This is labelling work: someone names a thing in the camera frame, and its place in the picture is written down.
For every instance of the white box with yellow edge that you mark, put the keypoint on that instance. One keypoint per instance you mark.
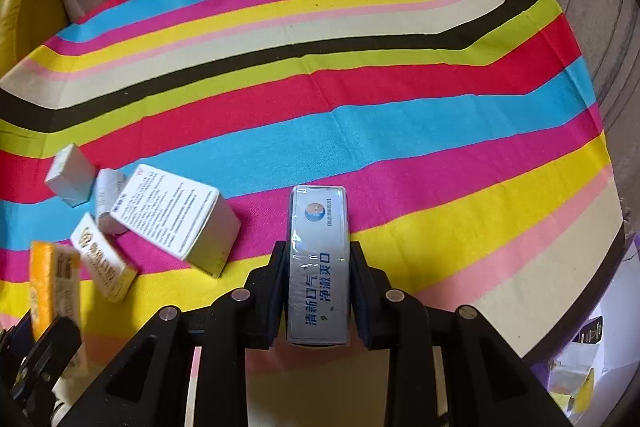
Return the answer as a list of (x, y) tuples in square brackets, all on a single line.
[(100, 262)]

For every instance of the small white red-print box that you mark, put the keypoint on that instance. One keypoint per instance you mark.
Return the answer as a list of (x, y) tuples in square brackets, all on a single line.
[(107, 197)]

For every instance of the yellow patterned packet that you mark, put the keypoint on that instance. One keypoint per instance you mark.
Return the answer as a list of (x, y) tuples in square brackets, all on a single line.
[(584, 388)]

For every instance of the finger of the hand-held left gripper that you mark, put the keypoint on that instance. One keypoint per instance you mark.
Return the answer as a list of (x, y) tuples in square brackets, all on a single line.
[(20, 331), (57, 342)]

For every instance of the long silver blue-print box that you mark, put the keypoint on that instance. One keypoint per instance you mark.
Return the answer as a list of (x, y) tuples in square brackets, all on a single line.
[(317, 267)]

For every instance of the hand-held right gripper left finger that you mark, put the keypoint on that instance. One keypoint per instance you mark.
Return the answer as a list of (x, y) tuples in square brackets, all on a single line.
[(272, 307)]

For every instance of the white box with text panel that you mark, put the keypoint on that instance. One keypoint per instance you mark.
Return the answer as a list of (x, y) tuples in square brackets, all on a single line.
[(170, 217)]

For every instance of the purple cardboard box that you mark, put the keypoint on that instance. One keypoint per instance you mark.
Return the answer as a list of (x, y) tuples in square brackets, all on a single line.
[(617, 307)]

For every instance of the small black packet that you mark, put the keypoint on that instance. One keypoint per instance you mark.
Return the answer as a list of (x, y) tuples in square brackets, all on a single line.
[(590, 331)]

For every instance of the colourful striped cloth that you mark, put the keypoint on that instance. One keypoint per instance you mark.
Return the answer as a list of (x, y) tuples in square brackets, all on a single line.
[(350, 57)]

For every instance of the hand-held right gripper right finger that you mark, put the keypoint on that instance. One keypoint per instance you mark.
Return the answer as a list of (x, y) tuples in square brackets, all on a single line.
[(362, 307)]

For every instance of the orange box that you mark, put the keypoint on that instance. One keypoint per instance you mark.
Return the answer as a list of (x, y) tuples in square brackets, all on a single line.
[(50, 287)]

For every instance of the small plain white box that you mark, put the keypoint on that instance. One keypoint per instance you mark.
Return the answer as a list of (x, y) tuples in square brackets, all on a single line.
[(70, 177)]

